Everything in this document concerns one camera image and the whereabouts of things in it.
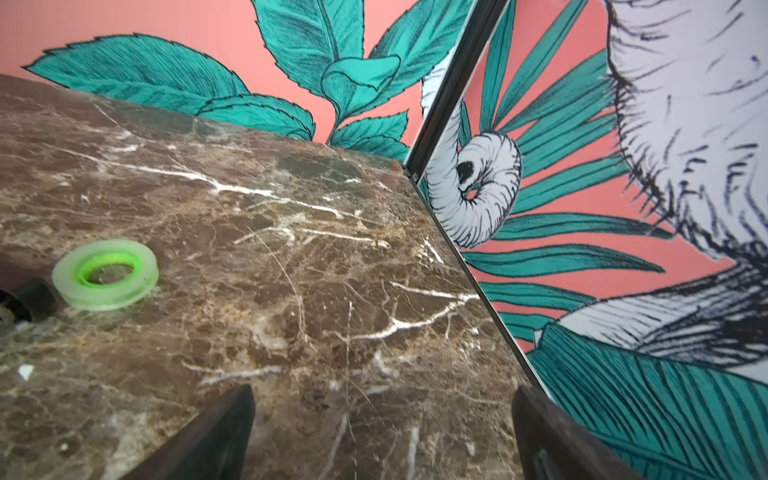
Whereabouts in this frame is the green tape roll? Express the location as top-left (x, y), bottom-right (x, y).
top-left (52, 239), bottom-right (159, 311)

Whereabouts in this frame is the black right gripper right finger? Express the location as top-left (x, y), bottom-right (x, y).
top-left (511, 385), bottom-right (639, 480)

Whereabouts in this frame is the black stapler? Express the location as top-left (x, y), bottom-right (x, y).
top-left (1, 262), bottom-right (59, 324)

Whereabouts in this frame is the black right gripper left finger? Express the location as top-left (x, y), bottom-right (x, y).
top-left (123, 385), bottom-right (256, 480)

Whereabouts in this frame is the black corner frame post right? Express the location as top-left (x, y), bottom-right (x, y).
top-left (403, 0), bottom-right (511, 185)

